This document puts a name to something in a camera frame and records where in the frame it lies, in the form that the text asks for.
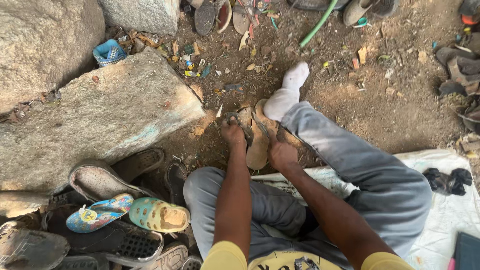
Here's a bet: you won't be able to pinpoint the grey trousers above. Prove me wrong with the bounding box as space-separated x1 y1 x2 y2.
183 101 433 270

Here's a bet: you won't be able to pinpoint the dark blue box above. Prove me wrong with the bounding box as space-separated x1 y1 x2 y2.
453 232 480 270

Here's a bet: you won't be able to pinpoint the white sock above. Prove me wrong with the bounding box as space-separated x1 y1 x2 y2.
263 62 310 122

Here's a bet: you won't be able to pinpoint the white woven sack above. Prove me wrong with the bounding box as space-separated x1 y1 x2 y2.
252 149 480 270

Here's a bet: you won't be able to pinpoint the beige shoe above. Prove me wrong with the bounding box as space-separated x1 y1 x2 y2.
343 0 375 27

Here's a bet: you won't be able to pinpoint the person's left hand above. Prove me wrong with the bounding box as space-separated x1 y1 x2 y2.
220 117 248 150

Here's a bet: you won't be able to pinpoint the blue checked child shoe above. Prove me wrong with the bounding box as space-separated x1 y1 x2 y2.
92 39 128 68

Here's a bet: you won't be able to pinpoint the black oval shoe sole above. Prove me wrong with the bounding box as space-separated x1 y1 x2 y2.
194 0 216 37

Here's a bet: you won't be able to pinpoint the tan sandal sole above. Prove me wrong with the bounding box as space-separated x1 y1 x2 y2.
238 99 280 171

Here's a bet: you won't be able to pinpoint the black sandal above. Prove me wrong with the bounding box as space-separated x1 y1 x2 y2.
164 160 188 206

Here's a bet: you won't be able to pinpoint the grey stone block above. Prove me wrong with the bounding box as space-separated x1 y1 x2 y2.
98 0 181 37

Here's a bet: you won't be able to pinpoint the worn grey sandal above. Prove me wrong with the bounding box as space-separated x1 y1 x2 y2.
68 160 158 203

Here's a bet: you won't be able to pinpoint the dark brown sandal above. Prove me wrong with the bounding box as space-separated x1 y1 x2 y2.
112 148 166 183

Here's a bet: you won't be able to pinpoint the dusty dark shoe sole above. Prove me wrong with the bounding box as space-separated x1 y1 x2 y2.
0 221 71 270

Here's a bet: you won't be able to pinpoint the heap of worn sandals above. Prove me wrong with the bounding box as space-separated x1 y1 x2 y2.
435 32 480 134

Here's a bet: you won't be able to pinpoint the blue cartoon child slipper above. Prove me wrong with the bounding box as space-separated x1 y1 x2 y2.
66 193 134 234

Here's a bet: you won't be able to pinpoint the green hose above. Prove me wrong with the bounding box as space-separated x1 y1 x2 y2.
299 0 339 48

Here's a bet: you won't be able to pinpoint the person's right hand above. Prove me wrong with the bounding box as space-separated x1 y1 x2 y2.
266 130 299 172

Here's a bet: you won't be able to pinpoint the yellow shirt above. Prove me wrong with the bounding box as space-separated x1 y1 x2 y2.
200 240 415 270

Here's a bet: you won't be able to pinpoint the orange and dark shoe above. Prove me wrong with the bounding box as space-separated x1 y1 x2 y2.
458 0 480 26

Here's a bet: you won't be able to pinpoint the red lined shoe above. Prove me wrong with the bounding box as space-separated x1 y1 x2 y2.
214 0 233 34

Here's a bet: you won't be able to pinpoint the grey metal blade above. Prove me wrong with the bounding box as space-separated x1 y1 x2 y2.
251 112 270 137

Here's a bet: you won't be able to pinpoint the green perforated clog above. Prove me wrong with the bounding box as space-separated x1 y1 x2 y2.
128 197 191 233

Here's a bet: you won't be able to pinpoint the black cloth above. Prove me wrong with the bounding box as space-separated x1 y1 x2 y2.
422 167 473 196

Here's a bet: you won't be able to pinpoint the dark sandal strap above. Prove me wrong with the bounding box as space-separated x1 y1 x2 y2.
226 112 255 147

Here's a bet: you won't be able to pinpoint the black shoe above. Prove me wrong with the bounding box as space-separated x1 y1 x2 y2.
287 0 349 11

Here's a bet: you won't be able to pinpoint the large rounded boulder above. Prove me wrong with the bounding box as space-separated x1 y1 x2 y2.
0 0 106 115

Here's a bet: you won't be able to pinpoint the white treaded shoe sole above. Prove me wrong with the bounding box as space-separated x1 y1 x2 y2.
132 242 189 270

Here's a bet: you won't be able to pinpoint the dark grey shoe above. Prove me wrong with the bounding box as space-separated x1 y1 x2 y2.
371 0 400 19

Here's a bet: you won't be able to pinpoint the brown shoe sole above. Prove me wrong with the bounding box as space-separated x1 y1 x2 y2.
232 0 256 35

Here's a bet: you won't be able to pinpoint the flat stone slab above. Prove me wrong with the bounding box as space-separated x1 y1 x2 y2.
0 47 206 218

